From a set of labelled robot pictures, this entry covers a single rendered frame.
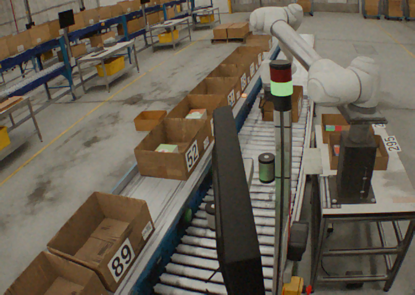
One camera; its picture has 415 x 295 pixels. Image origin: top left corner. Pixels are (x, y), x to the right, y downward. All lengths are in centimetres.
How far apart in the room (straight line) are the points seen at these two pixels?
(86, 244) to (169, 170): 61
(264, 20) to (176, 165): 89
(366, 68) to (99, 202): 137
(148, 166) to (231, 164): 123
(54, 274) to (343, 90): 142
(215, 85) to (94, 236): 170
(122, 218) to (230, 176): 105
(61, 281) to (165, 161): 84
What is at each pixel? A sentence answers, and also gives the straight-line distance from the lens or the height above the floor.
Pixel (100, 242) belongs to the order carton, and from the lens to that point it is 148.
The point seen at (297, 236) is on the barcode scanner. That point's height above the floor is 109.
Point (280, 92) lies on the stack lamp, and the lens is 71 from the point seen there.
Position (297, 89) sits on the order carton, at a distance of 281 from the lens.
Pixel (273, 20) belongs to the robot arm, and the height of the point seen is 163.
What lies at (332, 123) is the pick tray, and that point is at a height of 77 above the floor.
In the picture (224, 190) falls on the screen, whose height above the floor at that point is 155.
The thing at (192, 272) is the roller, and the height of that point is 75.
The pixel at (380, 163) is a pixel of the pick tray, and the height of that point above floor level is 80.
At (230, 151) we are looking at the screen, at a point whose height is 155.
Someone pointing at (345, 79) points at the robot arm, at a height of 143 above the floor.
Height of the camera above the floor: 185
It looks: 28 degrees down
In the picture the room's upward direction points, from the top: 8 degrees counter-clockwise
